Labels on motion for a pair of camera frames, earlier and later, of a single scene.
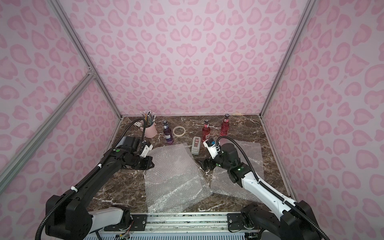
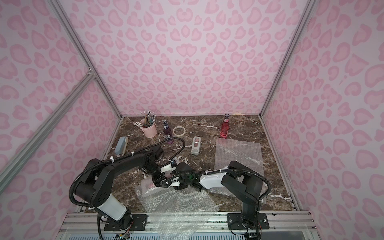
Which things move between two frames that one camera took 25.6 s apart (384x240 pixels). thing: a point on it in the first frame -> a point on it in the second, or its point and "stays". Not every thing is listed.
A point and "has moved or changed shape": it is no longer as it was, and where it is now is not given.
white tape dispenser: x=196 y=145 stays
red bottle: x=225 y=127 stays
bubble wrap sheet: x=176 y=183 has moved or changed shape
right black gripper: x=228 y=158 -> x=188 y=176
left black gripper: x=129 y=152 -> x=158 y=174
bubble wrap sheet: x=250 y=157 stays
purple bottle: x=167 y=133 stays
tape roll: x=179 y=131 stays
